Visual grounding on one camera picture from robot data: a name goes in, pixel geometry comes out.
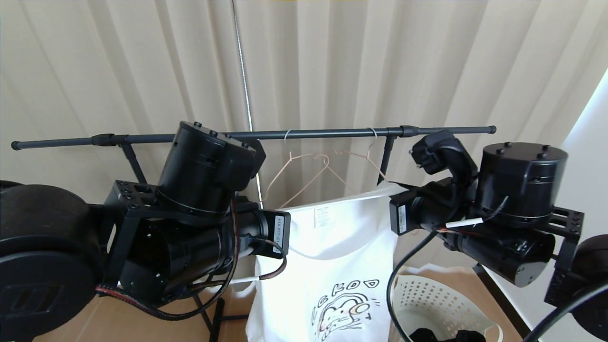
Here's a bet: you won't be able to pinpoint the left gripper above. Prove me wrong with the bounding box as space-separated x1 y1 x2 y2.
126 209 291 304

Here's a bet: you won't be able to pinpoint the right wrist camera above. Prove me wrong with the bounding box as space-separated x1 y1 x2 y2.
409 131 478 190

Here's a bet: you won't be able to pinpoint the pink clothes hanger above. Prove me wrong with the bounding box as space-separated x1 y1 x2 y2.
263 129 354 209
332 127 395 190

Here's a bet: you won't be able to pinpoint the white printed t-shirt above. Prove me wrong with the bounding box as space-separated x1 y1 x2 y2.
233 183 409 342

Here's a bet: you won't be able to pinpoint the white laundry basket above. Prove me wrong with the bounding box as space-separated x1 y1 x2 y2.
389 275 504 342

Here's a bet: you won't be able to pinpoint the black shorts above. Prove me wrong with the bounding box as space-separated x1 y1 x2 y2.
409 327 486 342

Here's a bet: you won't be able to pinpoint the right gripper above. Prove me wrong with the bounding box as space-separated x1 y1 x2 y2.
389 183 556 288

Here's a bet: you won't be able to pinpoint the black clothes rack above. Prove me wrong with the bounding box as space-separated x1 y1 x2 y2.
10 124 497 342

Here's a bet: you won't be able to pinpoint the beige curtain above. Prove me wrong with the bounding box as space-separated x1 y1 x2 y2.
0 0 608 285

